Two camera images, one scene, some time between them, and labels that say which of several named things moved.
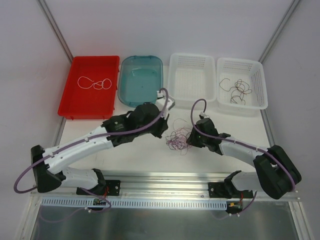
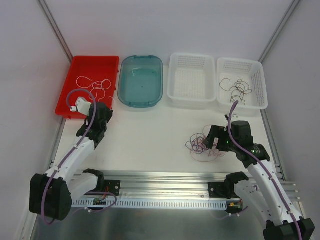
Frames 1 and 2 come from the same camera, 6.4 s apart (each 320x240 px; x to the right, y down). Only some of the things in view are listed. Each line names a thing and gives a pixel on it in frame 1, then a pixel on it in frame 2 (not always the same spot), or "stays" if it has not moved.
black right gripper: (194, 139) to (217, 135)
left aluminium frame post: (55, 29) stays
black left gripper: (161, 124) to (100, 110)
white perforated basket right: (241, 83) stays
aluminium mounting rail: (154, 184) stays
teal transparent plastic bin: (140, 78) stays
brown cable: (222, 88) stays
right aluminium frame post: (289, 13) stays
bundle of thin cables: (177, 139) to (199, 152)
